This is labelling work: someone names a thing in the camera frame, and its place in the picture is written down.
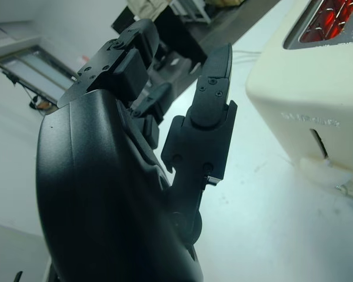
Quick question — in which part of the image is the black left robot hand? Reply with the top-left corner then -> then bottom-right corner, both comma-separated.
35,18 -> 239,282

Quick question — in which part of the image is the white toaster lever knob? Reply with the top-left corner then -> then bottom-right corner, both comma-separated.
299,157 -> 353,189

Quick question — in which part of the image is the toaster dial knob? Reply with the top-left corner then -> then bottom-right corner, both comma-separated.
335,181 -> 353,196

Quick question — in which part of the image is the glass door panel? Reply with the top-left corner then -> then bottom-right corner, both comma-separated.
0,43 -> 75,101

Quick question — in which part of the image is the white toaster power cord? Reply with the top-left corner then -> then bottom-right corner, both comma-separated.
232,49 -> 264,58

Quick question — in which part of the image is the cream two-slot toaster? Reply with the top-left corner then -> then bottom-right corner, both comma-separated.
245,0 -> 353,202

